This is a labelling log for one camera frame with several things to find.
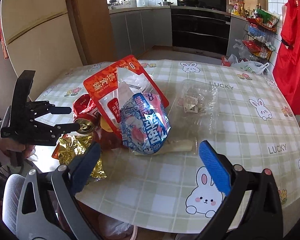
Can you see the crumpled white plastic bag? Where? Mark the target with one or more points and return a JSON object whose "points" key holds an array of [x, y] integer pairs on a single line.
{"points": [[240, 48]]}

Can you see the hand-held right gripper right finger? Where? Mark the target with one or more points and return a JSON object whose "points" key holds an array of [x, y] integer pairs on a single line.
{"points": [[213, 166]]}

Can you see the cardboard box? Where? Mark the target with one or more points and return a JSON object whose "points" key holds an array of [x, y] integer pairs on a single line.
{"points": [[257, 0]]}

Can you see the wooden partition panel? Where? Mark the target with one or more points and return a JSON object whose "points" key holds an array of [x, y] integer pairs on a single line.
{"points": [[90, 17]]}

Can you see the cream refrigerator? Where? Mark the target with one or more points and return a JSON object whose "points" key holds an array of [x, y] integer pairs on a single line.
{"points": [[35, 30]]}

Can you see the crushed red can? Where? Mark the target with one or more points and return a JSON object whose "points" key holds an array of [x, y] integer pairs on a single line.
{"points": [[82, 105]]}

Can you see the brown round bin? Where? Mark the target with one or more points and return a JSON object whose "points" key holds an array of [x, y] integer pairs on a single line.
{"points": [[87, 212]]}

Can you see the gold foil wrapper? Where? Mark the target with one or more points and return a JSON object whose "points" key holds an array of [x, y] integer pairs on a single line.
{"points": [[72, 147]]}

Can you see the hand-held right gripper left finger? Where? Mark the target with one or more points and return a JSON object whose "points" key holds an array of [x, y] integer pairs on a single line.
{"points": [[86, 168]]}

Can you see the red hanging garment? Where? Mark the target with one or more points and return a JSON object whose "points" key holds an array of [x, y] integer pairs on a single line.
{"points": [[295, 55]]}

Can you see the red drink can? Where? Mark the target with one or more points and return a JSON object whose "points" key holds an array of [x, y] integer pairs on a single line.
{"points": [[90, 119]]}

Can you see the red hanging ornament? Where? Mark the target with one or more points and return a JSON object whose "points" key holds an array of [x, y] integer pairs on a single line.
{"points": [[1, 35]]}

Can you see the person's left hand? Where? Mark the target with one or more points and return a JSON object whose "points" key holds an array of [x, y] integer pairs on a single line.
{"points": [[28, 152]]}

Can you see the grey kitchen cabinets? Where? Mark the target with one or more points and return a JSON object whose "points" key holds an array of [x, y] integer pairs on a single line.
{"points": [[140, 30]]}

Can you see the red snack pouch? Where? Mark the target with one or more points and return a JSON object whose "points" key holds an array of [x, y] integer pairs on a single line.
{"points": [[102, 85]]}

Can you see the white mesh chair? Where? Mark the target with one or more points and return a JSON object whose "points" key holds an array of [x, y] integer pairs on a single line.
{"points": [[11, 200]]}

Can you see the steel pot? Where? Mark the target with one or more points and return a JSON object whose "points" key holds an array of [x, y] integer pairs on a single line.
{"points": [[165, 3]]}

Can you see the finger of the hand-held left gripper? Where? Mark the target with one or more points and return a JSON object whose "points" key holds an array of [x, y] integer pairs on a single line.
{"points": [[65, 128], [58, 110]]}

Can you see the black built-in oven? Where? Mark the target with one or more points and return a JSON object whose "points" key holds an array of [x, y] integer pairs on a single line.
{"points": [[200, 30]]}

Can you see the blue and white wrapper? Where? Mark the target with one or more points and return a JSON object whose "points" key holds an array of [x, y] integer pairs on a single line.
{"points": [[145, 127]]}

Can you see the clear plastic tray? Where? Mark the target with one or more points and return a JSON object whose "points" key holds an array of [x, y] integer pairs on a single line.
{"points": [[202, 92]]}

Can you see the white kettle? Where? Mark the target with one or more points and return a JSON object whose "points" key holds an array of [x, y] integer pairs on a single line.
{"points": [[140, 2]]}

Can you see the row of condiment bottles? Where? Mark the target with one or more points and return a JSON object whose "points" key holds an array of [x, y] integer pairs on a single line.
{"points": [[237, 7]]}

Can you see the black wok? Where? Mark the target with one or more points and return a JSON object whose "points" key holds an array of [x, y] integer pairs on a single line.
{"points": [[187, 0]]}

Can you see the dark red wrapper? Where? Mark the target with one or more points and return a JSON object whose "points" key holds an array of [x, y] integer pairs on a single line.
{"points": [[107, 142]]}

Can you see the small printed sachet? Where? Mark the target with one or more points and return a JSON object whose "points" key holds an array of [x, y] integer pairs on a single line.
{"points": [[190, 105]]}

